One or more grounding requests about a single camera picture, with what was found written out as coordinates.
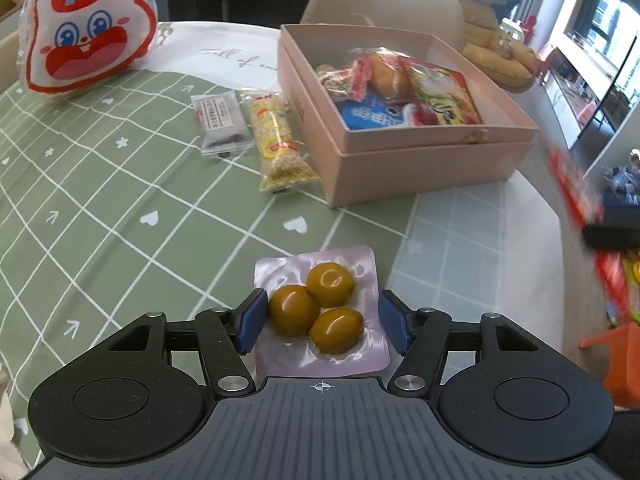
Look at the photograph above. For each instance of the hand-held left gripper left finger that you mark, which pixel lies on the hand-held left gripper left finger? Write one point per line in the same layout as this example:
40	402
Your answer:
250	325

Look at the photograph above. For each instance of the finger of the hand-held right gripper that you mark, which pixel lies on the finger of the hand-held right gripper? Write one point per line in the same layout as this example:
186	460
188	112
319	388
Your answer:
615	237

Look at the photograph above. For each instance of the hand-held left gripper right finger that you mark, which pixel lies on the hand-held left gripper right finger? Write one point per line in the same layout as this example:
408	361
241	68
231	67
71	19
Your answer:
395	327

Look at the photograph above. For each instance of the pack of three brown eggs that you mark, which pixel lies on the pack of three brown eggs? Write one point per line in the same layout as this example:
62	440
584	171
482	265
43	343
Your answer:
292	310

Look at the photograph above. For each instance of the pink cardboard box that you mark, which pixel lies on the pink cardboard box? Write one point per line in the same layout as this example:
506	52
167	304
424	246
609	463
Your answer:
415	170

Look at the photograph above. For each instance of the blue grey toy robot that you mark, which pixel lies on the blue grey toy robot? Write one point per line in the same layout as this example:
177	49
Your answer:
622	172

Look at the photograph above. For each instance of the orange plastic stool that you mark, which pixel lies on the orange plastic stool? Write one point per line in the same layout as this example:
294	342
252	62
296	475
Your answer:
620	360

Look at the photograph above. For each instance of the white television cabinet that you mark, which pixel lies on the white television cabinet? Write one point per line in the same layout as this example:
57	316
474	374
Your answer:
570	100

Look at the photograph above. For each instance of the yellow grain bar packet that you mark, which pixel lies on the yellow grain bar packet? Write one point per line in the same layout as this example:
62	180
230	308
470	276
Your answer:
275	140

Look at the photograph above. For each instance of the green checked tablecloth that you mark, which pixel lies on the green checked tablecloth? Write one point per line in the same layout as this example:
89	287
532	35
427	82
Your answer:
125	170

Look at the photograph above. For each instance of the grey snack packet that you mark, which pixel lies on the grey snack packet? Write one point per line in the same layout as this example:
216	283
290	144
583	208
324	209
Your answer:
220	120

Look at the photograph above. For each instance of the television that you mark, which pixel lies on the television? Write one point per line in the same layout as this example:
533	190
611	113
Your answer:
610	20

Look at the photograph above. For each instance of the yellow plush cushion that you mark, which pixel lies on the yellow plush cushion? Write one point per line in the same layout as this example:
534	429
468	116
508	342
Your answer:
490	55

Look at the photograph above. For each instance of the red green snack packet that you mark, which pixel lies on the red green snack packet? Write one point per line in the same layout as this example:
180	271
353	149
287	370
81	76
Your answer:
445	95

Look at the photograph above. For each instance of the small red striped packet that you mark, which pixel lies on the small red striped packet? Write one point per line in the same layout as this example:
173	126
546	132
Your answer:
361	80

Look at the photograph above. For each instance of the pale yellow snack packet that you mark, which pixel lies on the pale yellow snack packet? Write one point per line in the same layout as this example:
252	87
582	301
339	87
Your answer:
332	82

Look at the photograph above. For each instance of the golden bread packet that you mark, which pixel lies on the golden bread packet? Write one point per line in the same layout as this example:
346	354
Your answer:
390	72

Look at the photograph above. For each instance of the cream chair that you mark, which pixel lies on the cream chair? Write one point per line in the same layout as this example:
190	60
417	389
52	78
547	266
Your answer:
380	0

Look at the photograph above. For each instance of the white red rabbit-print bag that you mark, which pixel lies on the white red rabbit-print bag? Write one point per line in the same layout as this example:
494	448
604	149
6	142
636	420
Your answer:
85	35

